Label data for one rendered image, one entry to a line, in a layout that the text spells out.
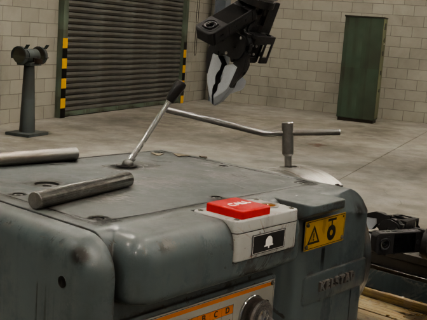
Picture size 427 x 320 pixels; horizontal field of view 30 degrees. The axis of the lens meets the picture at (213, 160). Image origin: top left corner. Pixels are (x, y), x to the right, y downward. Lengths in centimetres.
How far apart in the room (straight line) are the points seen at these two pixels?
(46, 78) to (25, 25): 92
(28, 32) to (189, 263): 1077
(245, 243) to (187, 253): 10
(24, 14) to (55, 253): 1068
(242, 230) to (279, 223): 8
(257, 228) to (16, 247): 29
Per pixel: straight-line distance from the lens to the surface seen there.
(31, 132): 1030
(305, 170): 151
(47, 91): 1208
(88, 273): 87
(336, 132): 153
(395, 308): 190
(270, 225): 103
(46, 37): 1196
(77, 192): 103
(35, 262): 93
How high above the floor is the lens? 149
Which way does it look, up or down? 9 degrees down
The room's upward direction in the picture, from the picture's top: 4 degrees clockwise
